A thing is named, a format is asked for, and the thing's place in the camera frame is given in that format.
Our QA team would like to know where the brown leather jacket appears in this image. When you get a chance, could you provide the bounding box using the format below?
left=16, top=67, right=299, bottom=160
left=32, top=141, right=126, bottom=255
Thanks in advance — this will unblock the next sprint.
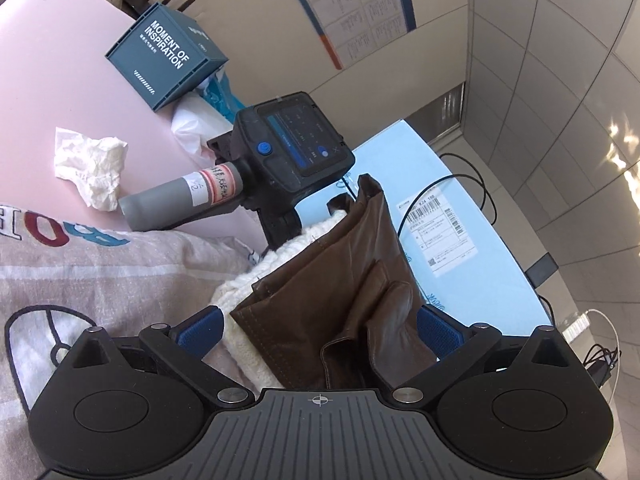
left=231, top=174, right=436, bottom=390

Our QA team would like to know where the white fleece garment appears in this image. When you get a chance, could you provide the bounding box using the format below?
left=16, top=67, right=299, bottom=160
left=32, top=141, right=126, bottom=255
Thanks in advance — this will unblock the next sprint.
left=209, top=209, right=352, bottom=396

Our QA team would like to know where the light blue foam board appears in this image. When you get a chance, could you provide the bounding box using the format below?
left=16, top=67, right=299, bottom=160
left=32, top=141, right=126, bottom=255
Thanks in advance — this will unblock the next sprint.
left=296, top=120, right=550, bottom=336

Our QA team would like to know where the white plastic bag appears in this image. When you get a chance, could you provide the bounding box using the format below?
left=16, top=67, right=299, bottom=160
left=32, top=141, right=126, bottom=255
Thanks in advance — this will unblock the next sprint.
left=171, top=68, right=244, bottom=165

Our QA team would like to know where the patterned pink bed sheet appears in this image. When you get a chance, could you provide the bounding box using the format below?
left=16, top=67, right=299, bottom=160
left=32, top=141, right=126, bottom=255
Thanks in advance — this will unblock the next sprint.
left=1, top=205, right=254, bottom=479

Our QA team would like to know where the blue plastic crate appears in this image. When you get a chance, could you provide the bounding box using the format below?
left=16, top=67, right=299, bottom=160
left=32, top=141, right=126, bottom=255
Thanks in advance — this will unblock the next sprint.
left=105, top=3, right=228, bottom=112

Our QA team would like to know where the crumpled white tissue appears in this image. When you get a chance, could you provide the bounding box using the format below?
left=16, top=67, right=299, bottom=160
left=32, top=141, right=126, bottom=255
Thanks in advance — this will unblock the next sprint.
left=53, top=127, right=128, bottom=212

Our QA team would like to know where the pink foam board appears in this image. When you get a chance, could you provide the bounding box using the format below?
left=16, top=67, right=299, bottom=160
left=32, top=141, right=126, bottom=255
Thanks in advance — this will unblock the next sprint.
left=0, top=0, right=266, bottom=256

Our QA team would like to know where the wall notice poster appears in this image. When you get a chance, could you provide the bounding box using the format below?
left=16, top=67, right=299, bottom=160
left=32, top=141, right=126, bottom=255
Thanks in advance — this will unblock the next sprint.
left=299, top=0, right=416, bottom=70

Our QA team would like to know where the black cable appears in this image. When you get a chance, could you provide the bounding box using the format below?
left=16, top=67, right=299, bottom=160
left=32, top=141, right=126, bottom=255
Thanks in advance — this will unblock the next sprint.
left=397, top=152, right=498, bottom=236

